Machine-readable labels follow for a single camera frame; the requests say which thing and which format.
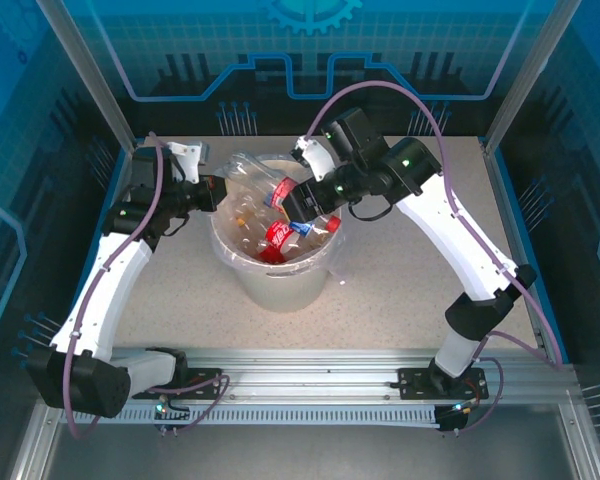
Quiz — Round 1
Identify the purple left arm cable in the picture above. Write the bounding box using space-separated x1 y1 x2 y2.
62 130 230 440

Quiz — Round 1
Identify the clear bottle orange cap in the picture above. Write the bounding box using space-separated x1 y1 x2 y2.
229 212 261 241

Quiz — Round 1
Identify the clear bottle red cap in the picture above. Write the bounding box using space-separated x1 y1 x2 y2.
299 214 342 246

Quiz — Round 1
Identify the aluminium frame post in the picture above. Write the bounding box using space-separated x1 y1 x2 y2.
34 0 144 154
482 0 584 156

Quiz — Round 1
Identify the red crushed can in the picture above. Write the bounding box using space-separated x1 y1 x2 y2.
257 219 306 264

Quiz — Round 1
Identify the aluminium frame bar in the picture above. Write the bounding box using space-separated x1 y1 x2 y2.
557 399 600 480
7 402 64 480

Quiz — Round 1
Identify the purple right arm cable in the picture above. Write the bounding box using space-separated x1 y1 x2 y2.
307 79 564 436

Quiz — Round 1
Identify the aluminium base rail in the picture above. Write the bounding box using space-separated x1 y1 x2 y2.
104 347 576 406

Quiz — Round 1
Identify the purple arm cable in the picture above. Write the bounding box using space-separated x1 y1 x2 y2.
307 79 564 436
62 130 230 440

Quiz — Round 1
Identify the white plastic bin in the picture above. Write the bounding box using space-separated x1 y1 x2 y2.
208 152 344 314

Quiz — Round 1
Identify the crushed clear plastic bottle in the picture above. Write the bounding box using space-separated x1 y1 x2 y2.
222 152 281 192

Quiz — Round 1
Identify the white slotted cable duct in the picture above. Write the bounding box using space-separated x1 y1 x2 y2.
99 403 441 429

